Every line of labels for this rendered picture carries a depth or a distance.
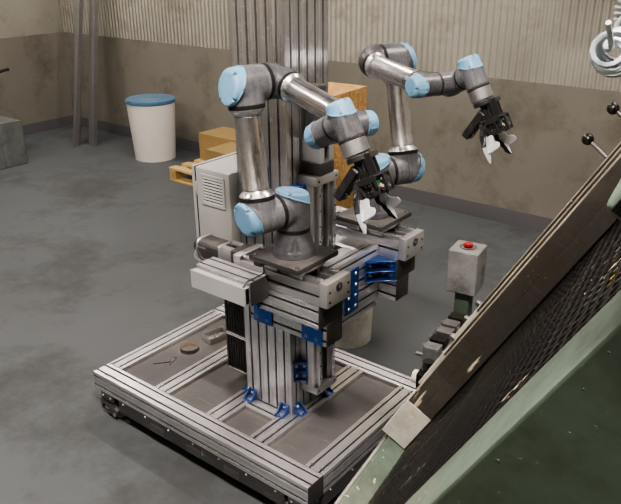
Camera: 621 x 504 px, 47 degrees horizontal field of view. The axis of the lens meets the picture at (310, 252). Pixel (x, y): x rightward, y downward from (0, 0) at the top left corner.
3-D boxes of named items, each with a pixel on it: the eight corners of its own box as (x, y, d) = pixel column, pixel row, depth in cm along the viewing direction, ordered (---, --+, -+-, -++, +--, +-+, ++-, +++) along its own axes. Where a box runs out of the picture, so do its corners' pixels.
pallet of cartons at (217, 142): (305, 182, 663) (304, 141, 647) (251, 203, 610) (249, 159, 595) (222, 163, 724) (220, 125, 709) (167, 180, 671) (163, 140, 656)
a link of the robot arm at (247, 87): (290, 232, 236) (273, 61, 220) (253, 243, 228) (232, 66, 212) (270, 226, 246) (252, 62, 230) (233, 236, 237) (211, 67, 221)
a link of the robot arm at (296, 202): (318, 226, 244) (317, 188, 239) (286, 235, 237) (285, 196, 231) (296, 217, 253) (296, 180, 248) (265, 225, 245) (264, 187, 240)
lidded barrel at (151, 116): (190, 155, 751) (186, 97, 727) (153, 166, 715) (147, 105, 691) (158, 148, 780) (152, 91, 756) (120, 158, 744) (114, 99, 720)
